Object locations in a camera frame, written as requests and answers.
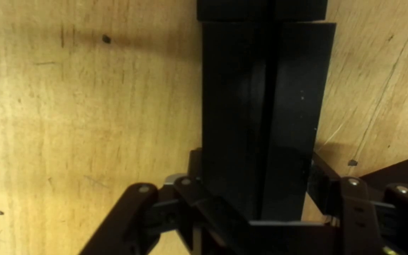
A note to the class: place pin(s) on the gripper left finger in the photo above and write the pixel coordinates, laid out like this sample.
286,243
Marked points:
193,198

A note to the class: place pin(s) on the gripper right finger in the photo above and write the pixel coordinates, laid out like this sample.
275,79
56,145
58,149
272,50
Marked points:
358,212

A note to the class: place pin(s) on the long black plastic piece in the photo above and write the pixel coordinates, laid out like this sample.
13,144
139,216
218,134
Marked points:
236,106

